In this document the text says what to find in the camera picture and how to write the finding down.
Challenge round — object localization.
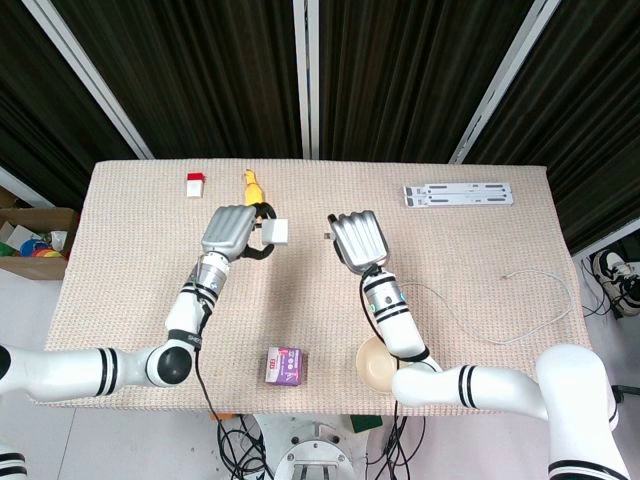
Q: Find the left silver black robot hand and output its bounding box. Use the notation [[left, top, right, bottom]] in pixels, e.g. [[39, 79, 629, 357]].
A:
[[199, 201, 277, 264]]

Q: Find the yellow rubber chicken toy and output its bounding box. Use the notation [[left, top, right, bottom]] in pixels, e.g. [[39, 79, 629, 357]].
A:
[[242, 169, 267, 207]]

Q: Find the black and white sneaker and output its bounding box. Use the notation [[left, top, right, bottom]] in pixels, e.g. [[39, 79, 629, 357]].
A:
[[592, 249, 640, 318]]

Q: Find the dark pleated curtain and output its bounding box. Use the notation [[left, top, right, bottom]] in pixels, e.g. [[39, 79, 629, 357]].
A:
[[462, 0, 640, 254], [0, 0, 139, 211], [49, 0, 304, 160], [318, 0, 541, 162]]

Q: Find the white cube block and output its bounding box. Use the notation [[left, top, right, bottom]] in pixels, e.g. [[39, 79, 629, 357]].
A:
[[261, 217, 291, 246]]

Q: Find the white partition frame post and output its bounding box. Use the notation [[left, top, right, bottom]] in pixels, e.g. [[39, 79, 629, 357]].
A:
[[448, 0, 562, 165], [292, 0, 322, 161], [22, 0, 154, 161]]

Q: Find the cardboard box with toys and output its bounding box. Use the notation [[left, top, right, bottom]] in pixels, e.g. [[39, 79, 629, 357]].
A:
[[0, 207, 80, 282]]

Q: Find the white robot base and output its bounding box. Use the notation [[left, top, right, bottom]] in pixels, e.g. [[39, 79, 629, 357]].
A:
[[254, 414, 372, 480]]

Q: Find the purple soap pack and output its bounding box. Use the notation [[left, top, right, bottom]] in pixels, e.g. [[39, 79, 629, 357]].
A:
[[263, 346, 306, 388]]

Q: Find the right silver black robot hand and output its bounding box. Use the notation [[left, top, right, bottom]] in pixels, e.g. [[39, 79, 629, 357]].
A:
[[327, 209, 392, 276]]

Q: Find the beige woven tablecloth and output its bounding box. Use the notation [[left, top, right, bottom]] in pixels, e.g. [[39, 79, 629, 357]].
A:
[[30, 159, 594, 417]]

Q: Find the white cable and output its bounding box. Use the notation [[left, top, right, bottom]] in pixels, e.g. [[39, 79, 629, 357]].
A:
[[323, 230, 575, 346]]

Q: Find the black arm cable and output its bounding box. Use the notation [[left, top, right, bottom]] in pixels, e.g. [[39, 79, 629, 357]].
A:
[[191, 259, 222, 420], [360, 267, 431, 436]]

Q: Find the green block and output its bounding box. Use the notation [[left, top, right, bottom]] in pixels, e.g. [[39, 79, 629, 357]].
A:
[[349, 415, 384, 434]]

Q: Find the beige bowl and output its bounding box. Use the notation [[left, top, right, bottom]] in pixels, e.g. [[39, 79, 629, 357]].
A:
[[355, 336, 400, 394]]

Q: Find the black floor cable bundle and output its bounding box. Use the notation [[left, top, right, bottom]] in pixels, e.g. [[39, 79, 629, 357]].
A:
[[213, 412, 276, 480]]

